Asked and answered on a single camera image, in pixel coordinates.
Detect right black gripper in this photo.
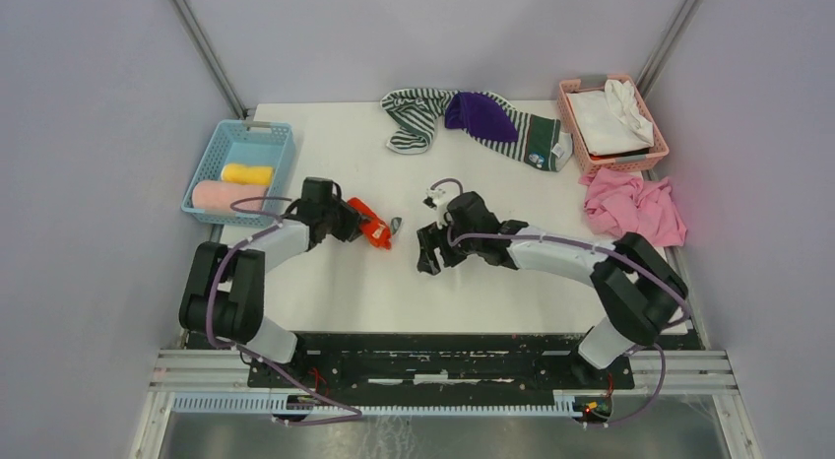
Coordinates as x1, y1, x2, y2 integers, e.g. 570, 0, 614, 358
416, 217, 480, 276

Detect orange towel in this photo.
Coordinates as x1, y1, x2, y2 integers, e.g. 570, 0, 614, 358
348, 197, 403, 250

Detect yellow towel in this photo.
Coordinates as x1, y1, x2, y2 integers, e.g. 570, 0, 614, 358
221, 163, 275, 186

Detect light pink towel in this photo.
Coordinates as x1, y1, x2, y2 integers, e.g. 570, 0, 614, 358
191, 180, 269, 214

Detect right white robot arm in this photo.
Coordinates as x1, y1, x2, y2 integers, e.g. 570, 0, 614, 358
417, 188, 688, 388

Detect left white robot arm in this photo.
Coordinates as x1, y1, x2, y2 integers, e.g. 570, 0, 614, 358
178, 177, 370, 387

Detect green white striped towel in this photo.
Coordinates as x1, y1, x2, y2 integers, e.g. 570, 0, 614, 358
380, 88, 456, 155

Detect blue plastic basket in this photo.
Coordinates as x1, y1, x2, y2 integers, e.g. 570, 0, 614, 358
180, 120, 295, 228

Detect purple towel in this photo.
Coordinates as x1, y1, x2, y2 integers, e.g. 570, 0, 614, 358
444, 92, 518, 143

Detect dark green striped towel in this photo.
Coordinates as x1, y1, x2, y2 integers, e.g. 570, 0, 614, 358
467, 92, 573, 172

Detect bright pink cloth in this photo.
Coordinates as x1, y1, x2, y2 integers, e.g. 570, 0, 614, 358
579, 168, 687, 247

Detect pink plastic basket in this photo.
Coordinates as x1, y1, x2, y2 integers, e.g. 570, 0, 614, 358
557, 74, 670, 173

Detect white cloth in basket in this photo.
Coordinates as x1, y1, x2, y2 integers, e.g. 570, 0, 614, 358
568, 79, 654, 157

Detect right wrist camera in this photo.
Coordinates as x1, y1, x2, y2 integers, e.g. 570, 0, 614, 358
422, 187, 451, 228

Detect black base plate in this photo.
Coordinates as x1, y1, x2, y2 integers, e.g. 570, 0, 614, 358
185, 332, 706, 409

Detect white cable duct rail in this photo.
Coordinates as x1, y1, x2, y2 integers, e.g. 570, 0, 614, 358
171, 392, 581, 419

